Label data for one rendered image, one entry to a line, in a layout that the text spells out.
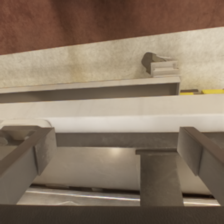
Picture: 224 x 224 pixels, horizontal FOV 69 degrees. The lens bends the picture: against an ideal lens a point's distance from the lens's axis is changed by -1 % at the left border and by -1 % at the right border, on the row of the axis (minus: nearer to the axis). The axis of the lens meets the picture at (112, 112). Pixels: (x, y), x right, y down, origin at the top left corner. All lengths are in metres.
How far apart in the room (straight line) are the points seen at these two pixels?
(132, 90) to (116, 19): 0.46
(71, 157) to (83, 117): 0.09
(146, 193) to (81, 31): 1.02
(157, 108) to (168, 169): 0.11
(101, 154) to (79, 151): 0.05
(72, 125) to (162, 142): 0.18
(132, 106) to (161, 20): 0.81
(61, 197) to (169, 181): 0.30
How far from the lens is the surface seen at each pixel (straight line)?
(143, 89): 0.82
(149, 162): 0.30
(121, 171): 0.38
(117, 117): 0.31
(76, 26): 1.15
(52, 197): 0.51
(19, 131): 0.39
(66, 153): 0.37
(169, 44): 1.14
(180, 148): 0.17
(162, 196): 0.27
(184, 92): 1.24
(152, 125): 0.33
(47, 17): 1.21
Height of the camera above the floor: 1.07
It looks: 50 degrees down
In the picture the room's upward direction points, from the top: 168 degrees counter-clockwise
